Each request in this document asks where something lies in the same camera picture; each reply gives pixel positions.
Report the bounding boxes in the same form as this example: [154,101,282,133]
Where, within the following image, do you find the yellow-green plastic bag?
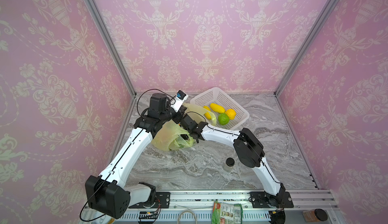
[151,103,216,151]

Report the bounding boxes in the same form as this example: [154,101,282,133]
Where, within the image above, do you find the long yellow mango fruit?
[210,103,225,114]

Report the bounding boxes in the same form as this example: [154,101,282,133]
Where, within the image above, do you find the green fruit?
[218,113,230,126]

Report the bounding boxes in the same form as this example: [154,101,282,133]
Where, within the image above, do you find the yellow lemon fruit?
[225,109,236,120]

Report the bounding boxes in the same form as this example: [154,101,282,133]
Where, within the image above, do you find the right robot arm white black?
[179,114,286,208]

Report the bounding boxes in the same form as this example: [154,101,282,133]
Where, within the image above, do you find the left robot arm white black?
[85,90,188,219]

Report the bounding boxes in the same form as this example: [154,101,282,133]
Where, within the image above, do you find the white plastic perforated basket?
[190,87,250,130]

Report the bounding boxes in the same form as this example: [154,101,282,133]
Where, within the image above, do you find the small jar black lid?
[223,157,235,172]

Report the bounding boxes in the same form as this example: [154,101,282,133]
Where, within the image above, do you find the green snack packet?
[211,201,243,224]

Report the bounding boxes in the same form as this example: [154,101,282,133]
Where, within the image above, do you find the brown jar black lid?
[303,208,328,223]

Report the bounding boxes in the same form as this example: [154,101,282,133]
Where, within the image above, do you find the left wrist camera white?
[171,90,188,113]

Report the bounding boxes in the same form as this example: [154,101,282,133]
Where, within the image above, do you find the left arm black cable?
[136,89,176,119]

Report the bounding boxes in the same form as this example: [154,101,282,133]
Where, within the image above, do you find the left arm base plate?
[128,192,171,209]

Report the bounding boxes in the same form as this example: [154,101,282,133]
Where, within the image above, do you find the aluminium front rail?
[80,189,346,224]

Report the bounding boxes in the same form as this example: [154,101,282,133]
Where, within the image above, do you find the beige looped cable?
[177,210,198,224]

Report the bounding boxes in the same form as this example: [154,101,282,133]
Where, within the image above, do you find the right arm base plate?
[248,191,294,208]

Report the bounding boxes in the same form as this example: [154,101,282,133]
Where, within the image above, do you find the aluminium corner post left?
[74,0,137,97]

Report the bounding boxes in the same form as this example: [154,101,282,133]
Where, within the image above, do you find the aluminium corner post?
[74,0,137,97]
[274,0,339,99]

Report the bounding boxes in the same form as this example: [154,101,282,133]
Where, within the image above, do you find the aluminium corner post right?
[274,0,339,99]

